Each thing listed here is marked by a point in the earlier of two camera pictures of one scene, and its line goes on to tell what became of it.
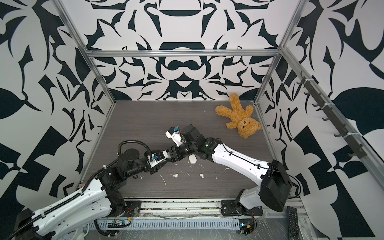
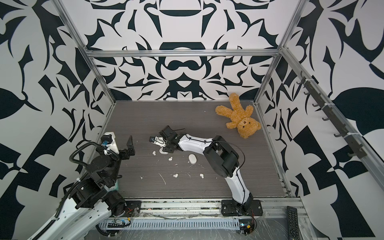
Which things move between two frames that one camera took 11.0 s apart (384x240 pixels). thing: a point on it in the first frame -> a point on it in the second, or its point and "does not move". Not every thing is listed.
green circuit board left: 117,225 does not move
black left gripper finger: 155,164 -> 130,145
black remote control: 292,223 does not move
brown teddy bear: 247,126 does not move
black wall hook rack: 334,115 does not move
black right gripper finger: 166,160 -> 161,151
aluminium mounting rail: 195,208 does not move
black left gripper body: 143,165 -> 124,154
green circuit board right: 247,226 does not move
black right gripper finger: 171,151 -> 161,144
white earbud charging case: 192,158 does not move
